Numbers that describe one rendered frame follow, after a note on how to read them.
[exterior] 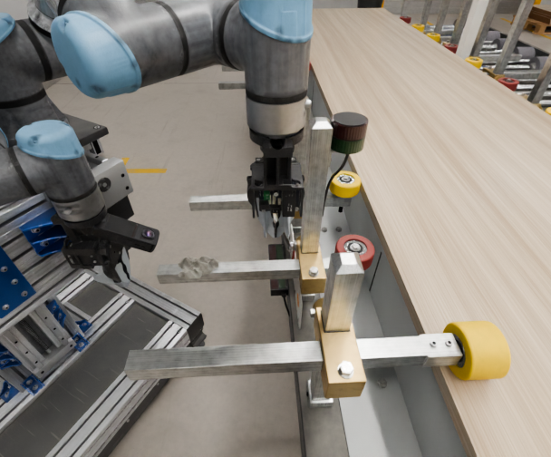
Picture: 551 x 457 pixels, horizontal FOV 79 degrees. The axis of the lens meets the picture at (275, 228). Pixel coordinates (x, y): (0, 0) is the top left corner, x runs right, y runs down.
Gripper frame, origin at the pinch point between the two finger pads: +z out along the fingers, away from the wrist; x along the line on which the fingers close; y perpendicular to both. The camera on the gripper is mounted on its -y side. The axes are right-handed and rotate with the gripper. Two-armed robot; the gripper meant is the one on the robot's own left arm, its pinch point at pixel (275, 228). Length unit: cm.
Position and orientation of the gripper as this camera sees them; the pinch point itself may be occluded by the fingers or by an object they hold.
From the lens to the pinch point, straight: 58.8
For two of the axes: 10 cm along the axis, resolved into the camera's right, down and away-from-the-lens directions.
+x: 10.0, -0.2, 0.3
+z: 0.0, 7.4, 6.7
